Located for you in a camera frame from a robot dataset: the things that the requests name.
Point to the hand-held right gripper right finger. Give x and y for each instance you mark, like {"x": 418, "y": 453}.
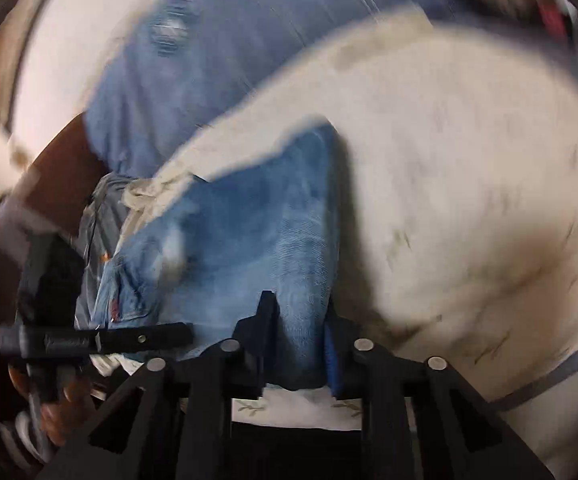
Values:
{"x": 331, "y": 360}

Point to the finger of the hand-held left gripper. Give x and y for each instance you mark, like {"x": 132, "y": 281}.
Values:
{"x": 119, "y": 340}

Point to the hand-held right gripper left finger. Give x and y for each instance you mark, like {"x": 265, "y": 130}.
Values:
{"x": 264, "y": 330}

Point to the blue denim pants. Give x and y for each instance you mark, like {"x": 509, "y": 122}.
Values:
{"x": 249, "y": 250}

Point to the person's left hand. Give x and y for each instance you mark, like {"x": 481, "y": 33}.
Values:
{"x": 66, "y": 410}

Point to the brown headboard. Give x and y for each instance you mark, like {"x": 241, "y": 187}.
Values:
{"x": 64, "y": 175}

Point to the cream leaf-print blanket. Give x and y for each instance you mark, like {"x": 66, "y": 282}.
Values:
{"x": 444, "y": 185}

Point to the red box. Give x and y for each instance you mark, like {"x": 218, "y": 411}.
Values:
{"x": 551, "y": 19}

